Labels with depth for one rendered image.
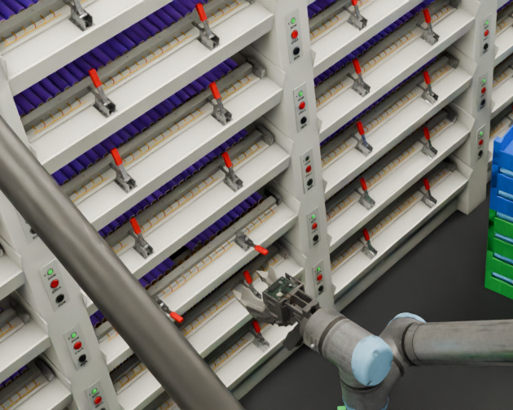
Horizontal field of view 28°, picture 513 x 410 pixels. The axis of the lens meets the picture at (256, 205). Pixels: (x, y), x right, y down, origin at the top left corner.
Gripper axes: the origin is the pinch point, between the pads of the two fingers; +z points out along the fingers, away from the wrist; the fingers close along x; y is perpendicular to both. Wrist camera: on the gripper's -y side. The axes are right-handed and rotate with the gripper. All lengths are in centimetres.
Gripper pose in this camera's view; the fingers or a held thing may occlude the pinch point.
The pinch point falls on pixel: (249, 286)
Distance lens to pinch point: 220.3
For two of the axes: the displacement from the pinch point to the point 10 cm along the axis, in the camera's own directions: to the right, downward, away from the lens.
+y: -1.4, -7.3, -6.7
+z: -6.9, -4.1, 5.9
